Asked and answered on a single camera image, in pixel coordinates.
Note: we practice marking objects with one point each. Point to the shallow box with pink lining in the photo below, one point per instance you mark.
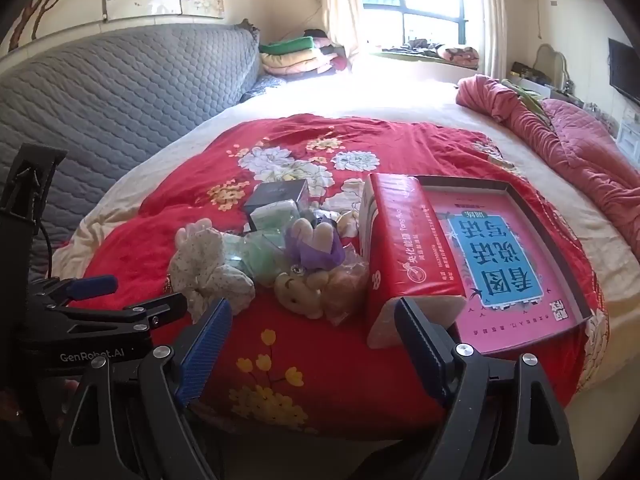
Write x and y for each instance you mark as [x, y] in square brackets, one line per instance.
[505, 260]

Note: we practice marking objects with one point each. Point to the black television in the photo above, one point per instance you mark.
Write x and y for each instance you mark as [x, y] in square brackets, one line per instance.
[625, 72]

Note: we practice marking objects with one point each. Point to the red floral blanket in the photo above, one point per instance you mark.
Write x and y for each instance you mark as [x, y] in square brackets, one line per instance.
[310, 360]

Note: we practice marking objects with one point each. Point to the green cloth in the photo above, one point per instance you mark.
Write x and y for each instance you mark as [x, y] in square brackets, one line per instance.
[525, 95]

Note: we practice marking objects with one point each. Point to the vanity mirror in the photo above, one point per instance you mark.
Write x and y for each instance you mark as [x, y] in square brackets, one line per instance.
[550, 62]

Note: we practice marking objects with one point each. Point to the white drawer cabinet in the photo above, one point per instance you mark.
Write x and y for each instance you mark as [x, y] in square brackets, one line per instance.
[631, 132]

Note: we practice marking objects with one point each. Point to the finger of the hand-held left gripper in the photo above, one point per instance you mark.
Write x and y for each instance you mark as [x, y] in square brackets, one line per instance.
[92, 286]
[135, 314]

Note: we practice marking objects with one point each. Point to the floral plush rabbit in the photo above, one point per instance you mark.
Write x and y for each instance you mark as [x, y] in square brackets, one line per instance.
[210, 265]

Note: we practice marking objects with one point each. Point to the cream plush bear purple dress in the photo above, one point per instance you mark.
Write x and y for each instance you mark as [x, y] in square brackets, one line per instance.
[312, 252]

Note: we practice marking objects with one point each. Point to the cream curtain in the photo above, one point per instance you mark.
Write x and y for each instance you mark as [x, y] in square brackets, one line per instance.
[340, 5]
[492, 15]

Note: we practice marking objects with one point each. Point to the pink quilt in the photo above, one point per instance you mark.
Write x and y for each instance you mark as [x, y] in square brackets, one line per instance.
[580, 160]

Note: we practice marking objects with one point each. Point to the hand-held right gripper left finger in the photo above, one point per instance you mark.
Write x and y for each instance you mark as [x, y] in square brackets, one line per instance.
[205, 347]

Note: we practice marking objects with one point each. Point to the stack of folded blankets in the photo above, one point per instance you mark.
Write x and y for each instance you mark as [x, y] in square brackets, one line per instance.
[295, 57]

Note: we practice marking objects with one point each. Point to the grey quilted headboard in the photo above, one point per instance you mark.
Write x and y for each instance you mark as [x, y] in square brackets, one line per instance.
[115, 105]

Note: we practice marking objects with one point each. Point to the red tissue pack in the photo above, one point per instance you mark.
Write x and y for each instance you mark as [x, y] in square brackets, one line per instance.
[405, 250]

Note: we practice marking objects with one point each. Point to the patterned pillow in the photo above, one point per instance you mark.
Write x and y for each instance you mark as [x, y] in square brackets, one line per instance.
[457, 54]

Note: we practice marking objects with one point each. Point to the bed with beige sheet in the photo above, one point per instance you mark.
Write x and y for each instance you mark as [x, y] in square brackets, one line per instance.
[390, 95]

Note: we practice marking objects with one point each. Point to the window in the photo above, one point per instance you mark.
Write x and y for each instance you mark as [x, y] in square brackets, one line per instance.
[410, 0]

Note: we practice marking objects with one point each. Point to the plastic bag with bread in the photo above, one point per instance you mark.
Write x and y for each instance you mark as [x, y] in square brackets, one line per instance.
[345, 287]

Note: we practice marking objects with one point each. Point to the black box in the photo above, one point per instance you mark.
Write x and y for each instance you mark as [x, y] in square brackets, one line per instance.
[277, 192]

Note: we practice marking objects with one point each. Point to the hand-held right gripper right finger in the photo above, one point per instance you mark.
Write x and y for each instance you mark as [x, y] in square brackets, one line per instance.
[420, 350]

